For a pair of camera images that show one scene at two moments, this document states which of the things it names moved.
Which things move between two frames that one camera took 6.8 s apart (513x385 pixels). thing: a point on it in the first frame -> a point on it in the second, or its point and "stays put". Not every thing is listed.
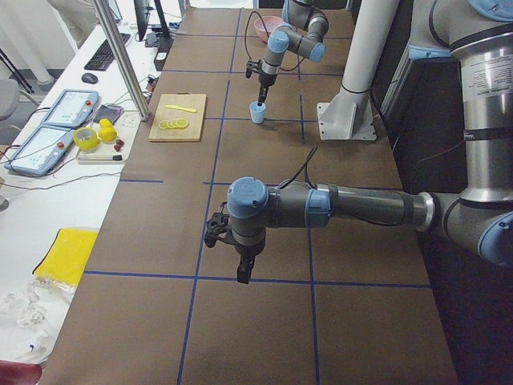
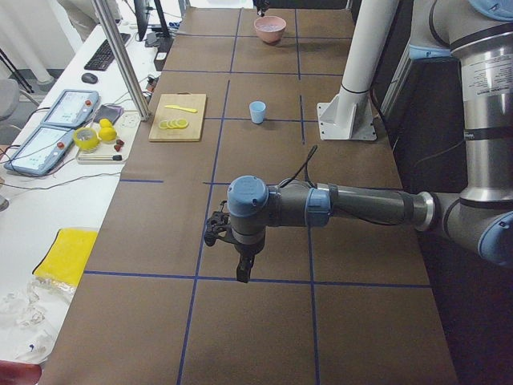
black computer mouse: x=89 y=78 stays put
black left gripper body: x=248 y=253 stays put
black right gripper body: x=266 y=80 -> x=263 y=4
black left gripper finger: x=245 y=267 stays put
